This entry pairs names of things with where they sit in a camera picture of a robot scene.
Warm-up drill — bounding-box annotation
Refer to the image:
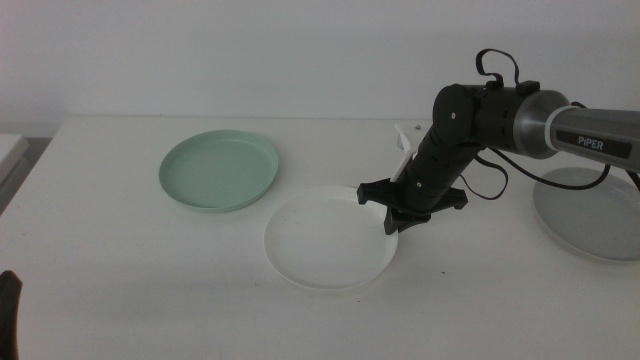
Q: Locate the white shallow bowl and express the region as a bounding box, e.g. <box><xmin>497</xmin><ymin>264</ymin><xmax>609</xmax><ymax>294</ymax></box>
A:
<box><xmin>263</xmin><ymin>185</ymin><xmax>400</xmax><ymax>291</ymax></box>

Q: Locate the grey shallow bowl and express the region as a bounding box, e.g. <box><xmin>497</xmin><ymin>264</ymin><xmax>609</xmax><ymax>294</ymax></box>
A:
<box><xmin>532</xmin><ymin>166</ymin><xmax>640</xmax><ymax>263</ymax></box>

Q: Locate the pale green shallow bowl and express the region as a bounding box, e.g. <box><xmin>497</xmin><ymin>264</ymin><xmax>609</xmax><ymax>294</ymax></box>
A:
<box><xmin>158</xmin><ymin>129</ymin><xmax>280</xmax><ymax>213</ymax></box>

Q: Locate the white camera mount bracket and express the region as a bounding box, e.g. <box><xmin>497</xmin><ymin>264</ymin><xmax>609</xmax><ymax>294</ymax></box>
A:
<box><xmin>389</xmin><ymin>123</ymin><xmax>417</xmax><ymax>184</ymax></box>

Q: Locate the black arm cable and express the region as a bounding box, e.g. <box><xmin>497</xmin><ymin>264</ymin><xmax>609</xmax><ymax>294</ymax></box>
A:
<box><xmin>459</xmin><ymin>147</ymin><xmax>612</xmax><ymax>201</ymax></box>

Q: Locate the black cable loop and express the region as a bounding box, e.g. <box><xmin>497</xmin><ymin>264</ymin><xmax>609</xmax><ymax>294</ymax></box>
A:
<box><xmin>474</xmin><ymin>48</ymin><xmax>521</xmax><ymax>89</ymax></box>

